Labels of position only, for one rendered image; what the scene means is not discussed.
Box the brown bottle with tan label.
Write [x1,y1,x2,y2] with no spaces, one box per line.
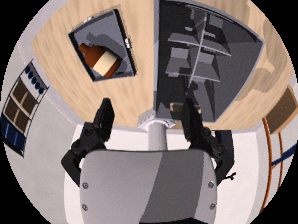
[78,43,121,78]

